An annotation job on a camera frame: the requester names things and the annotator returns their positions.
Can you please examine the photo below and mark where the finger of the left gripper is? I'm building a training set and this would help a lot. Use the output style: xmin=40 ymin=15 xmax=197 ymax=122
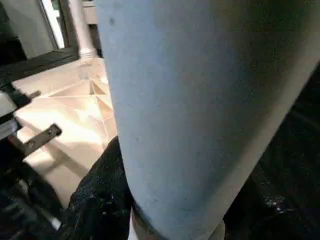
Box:
xmin=0 ymin=159 xmax=68 ymax=233
xmin=21 ymin=124 xmax=64 ymax=157

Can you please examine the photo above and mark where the white plastic table leg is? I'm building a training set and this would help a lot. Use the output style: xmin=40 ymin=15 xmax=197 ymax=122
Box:
xmin=94 ymin=0 xmax=320 ymax=240
xmin=67 ymin=0 xmax=99 ymax=62

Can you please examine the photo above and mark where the black work mat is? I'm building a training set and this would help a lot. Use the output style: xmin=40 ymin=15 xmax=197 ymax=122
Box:
xmin=0 ymin=47 xmax=320 ymax=240

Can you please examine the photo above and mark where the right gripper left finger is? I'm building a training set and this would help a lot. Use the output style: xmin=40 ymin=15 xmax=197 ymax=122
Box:
xmin=59 ymin=135 xmax=137 ymax=240

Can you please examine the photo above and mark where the white plastic table top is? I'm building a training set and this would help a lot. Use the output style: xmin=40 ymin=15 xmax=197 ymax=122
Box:
xmin=10 ymin=56 xmax=122 ymax=212

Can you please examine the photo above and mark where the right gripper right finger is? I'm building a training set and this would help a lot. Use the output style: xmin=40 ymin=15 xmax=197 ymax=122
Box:
xmin=222 ymin=159 xmax=320 ymax=240

